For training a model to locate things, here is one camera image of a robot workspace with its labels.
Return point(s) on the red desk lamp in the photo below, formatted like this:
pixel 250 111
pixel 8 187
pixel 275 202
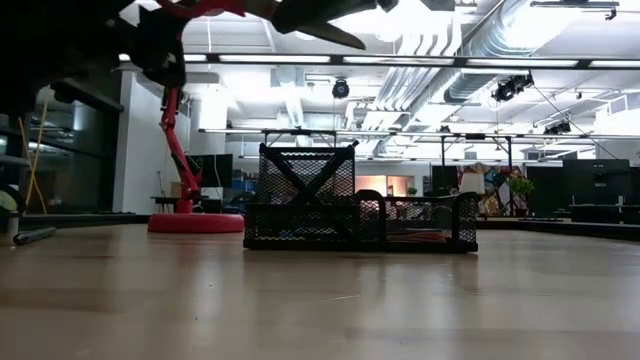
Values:
pixel 195 223

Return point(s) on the black pen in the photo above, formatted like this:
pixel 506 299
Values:
pixel 330 163
pixel 281 166
pixel 35 236

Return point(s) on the white frame standoff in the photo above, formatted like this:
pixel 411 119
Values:
pixel 12 227

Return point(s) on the black mesh desk organizer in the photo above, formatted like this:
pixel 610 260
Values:
pixel 300 225

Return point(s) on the black track lights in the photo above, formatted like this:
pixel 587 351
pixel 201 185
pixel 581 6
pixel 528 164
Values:
pixel 557 128

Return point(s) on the white lampshade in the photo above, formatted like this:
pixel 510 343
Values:
pixel 472 184

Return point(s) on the distant dark desk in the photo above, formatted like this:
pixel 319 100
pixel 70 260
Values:
pixel 600 212

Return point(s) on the green potted plant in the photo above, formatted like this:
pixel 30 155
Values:
pixel 521 190

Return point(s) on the colourful wall hanging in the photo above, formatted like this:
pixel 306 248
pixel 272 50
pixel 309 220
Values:
pixel 495 180

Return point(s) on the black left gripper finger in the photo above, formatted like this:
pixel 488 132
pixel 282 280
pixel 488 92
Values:
pixel 325 12

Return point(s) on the black overhead crossbeam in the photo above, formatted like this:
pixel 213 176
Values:
pixel 336 59

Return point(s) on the black hanging camera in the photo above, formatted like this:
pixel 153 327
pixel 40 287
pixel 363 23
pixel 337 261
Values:
pixel 341 90

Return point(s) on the black ceiling light cluster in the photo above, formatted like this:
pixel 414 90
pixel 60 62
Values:
pixel 510 89

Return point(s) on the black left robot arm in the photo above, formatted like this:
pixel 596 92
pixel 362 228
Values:
pixel 50 40

